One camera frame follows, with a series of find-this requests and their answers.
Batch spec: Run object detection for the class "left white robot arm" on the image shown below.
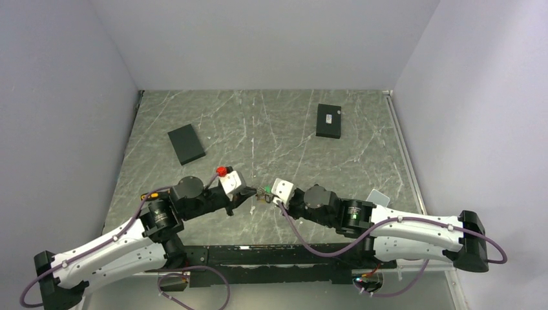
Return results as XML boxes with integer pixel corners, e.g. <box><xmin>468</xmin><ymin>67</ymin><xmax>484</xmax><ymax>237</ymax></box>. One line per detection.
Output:
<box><xmin>19</xmin><ymin>171</ymin><xmax>257</xmax><ymax>309</ymax></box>

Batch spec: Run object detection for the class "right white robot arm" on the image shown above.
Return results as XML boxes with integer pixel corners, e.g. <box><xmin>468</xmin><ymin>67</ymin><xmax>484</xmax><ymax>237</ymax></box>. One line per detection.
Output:
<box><xmin>272</xmin><ymin>185</ymin><xmax>489</xmax><ymax>273</ymax></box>

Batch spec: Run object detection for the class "black flat box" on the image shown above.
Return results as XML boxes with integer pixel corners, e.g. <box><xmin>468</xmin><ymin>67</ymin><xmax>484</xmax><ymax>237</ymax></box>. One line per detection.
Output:
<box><xmin>167</xmin><ymin>124</ymin><xmax>206</xmax><ymax>165</ymax></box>

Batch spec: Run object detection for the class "yellow black screwdriver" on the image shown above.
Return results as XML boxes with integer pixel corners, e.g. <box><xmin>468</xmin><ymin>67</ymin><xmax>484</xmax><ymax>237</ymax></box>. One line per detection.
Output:
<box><xmin>140</xmin><ymin>191</ymin><xmax>169</xmax><ymax>202</ymax></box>

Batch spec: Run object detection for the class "translucent plastic lid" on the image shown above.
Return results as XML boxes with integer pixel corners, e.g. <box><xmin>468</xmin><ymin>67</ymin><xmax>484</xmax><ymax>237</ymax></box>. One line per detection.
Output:
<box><xmin>366</xmin><ymin>189</ymin><xmax>390</xmax><ymax>207</ymax></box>

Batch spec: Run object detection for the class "black box with label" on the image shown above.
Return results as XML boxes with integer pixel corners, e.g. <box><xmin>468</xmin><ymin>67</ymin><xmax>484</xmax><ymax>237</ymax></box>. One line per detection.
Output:
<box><xmin>315</xmin><ymin>104</ymin><xmax>342</xmax><ymax>139</ymax></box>

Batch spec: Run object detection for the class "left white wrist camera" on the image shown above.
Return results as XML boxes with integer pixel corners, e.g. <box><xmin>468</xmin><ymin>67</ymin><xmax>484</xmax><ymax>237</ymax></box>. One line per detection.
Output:
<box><xmin>216</xmin><ymin>166</ymin><xmax>247</xmax><ymax>200</ymax></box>

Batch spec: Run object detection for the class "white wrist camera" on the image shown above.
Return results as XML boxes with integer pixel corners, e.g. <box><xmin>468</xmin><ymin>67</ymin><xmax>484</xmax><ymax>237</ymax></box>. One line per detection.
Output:
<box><xmin>216</xmin><ymin>166</ymin><xmax>247</xmax><ymax>200</ymax></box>
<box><xmin>271</xmin><ymin>178</ymin><xmax>296</xmax><ymax>207</ymax></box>

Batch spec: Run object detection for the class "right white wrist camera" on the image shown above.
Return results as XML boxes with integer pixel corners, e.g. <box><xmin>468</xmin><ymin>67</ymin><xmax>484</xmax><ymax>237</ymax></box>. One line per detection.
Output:
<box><xmin>271</xmin><ymin>178</ymin><xmax>296</xmax><ymax>207</ymax></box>

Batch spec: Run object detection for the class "black base frame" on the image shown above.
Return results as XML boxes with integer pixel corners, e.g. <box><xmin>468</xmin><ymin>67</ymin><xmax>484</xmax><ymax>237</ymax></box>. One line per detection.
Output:
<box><xmin>157</xmin><ymin>244</ymin><xmax>397</xmax><ymax>288</ymax></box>

